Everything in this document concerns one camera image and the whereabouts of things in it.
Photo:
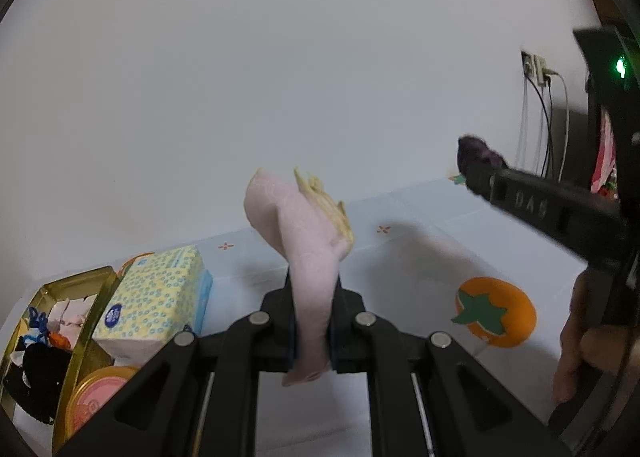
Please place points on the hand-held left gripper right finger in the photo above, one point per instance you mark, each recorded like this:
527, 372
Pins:
347, 332

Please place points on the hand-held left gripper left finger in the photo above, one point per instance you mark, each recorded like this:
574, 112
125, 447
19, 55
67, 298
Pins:
277, 329

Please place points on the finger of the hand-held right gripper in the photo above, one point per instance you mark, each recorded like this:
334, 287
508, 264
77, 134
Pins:
540, 207

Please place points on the purple sock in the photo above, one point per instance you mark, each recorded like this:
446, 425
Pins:
475, 149

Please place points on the pink sock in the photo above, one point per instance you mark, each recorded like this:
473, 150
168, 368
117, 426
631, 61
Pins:
305, 247

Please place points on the gold tin box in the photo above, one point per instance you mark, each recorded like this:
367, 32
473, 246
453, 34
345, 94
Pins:
87, 322

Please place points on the black sock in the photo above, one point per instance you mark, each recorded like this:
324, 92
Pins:
42, 362
32, 402

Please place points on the person's right hand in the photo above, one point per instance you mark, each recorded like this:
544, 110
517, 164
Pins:
575, 332

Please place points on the red and white cloth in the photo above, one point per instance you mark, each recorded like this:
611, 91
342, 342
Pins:
604, 157

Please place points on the persimmon printed tablecloth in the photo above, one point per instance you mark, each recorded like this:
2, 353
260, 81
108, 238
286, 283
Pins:
410, 262

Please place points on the yellow patterned tissue pack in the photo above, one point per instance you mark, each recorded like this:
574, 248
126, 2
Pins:
150, 297

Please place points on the orange rimmed container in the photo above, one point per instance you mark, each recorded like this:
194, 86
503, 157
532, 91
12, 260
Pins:
135, 258

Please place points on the pink lidded gold can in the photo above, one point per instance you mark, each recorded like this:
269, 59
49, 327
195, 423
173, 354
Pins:
92, 399

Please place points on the orange sock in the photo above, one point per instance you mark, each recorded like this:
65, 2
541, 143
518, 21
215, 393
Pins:
60, 339

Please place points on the wall power outlet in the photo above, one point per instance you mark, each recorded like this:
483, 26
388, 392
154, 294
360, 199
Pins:
532, 64

